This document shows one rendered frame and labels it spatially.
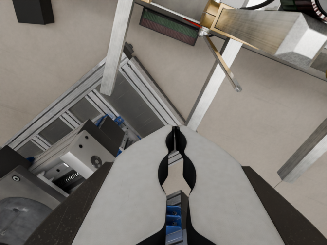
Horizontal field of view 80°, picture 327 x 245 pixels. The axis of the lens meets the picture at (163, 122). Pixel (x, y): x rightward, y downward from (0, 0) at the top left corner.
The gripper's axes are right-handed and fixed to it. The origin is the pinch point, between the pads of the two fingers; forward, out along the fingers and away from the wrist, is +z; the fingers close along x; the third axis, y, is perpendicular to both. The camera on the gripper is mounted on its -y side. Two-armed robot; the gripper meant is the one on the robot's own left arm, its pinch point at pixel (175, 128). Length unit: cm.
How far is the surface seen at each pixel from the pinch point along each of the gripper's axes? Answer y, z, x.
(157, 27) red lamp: -2, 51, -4
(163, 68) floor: 27, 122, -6
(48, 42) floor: 11, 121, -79
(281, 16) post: -6.0, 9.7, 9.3
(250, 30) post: -4.4, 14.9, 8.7
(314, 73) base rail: 10, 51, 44
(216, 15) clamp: -5.5, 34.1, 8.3
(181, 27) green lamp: -2, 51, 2
